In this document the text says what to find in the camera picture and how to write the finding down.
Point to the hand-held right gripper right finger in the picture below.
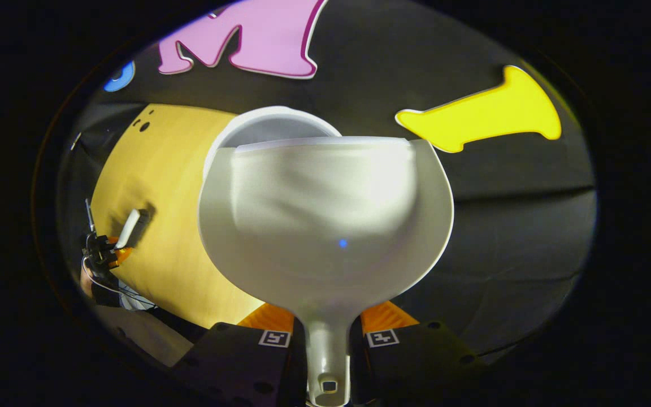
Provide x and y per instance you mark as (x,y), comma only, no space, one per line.
(416,362)

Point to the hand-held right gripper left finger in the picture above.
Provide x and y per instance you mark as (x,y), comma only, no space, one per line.
(235,362)

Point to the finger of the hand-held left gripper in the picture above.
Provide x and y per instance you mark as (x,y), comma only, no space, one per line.
(121,254)

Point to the white dustpan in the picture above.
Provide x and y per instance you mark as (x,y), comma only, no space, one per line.
(325,226)

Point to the white ribbed garbage bin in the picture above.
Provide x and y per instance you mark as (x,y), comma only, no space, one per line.
(269,127)

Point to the black backdrop cloth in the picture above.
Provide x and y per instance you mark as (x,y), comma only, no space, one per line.
(517,226)

